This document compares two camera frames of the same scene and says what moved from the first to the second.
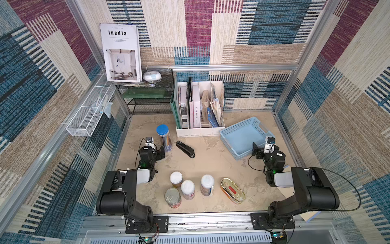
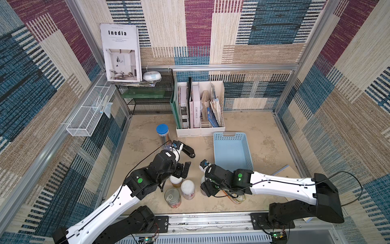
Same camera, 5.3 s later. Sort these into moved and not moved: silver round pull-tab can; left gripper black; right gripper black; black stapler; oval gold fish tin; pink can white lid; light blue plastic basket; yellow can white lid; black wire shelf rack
Moved: light blue plastic basket; left gripper black; right gripper black
Not moved: oval gold fish tin; silver round pull-tab can; pink can white lid; black stapler; yellow can white lid; black wire shelf rack
